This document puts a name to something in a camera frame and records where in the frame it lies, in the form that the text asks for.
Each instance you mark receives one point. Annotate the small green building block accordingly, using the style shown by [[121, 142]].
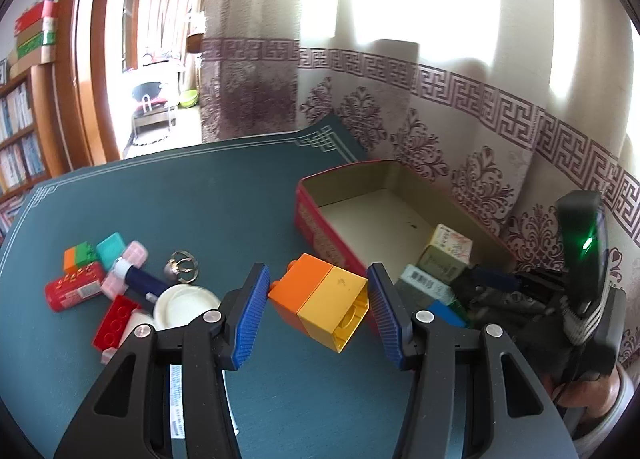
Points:
[[86, 253]]

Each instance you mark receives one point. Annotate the stack of boxes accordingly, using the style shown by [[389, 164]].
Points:
[[35, 34]]

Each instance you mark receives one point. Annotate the navy tube white cap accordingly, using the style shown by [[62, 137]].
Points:
[[145, 281]]

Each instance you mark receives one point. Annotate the teal small box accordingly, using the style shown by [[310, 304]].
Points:
[[110, 249]]

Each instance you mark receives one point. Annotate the beige background curtain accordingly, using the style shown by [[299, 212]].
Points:
[[170, 4]]

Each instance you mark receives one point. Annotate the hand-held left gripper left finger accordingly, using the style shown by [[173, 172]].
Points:
[[247, 319]]

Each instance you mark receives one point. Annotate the yellow building block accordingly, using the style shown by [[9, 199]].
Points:
[[330, 299]]

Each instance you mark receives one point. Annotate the small floral patterned box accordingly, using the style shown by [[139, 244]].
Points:
[[450, 239]]

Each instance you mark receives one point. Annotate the teal mat covered desktop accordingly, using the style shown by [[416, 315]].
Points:
[[200, 199]]

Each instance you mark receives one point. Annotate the red candy tube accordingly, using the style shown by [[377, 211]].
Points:
[[72, 289]]

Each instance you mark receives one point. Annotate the red cardboard box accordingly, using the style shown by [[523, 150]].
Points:
[[320, 229]]

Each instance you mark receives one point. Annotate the pale green barcode box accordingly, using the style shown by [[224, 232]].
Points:
[[417, 279]]

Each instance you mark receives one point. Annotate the person's right forearm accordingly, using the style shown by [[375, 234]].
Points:
[[622, 414]]

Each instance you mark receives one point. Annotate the brown wooden door frame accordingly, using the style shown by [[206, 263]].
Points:
[[85, 89]]

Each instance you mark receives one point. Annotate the green basin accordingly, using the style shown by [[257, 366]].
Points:
[[187, 98]]

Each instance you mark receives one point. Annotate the purple patterned curtain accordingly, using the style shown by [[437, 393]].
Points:
[[450, 89]]

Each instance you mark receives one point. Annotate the black chair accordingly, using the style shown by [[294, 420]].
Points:
[[150, 89]]

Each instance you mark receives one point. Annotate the blue building block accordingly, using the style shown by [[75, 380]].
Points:
[[445, 313]]

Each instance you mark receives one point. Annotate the red building block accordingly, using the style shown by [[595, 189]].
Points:
[[115, 321]]

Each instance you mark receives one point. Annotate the wooden bookshelf with books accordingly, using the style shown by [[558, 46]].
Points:
[[20, 139]]

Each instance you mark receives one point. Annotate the person's right hand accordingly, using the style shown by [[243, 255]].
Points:
[[585, 396]]

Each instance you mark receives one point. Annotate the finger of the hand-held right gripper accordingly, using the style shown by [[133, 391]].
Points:
[[480, 296], [492, 278]]

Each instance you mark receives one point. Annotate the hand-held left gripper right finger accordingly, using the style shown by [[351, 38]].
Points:
[[385, 314]]

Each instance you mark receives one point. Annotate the small orange building block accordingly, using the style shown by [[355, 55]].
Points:
[[71, 260]]

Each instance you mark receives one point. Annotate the white round lid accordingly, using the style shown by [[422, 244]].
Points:
[[182, 304]]

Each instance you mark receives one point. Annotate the olive green small box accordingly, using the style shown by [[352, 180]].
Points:
[[440, 264]]

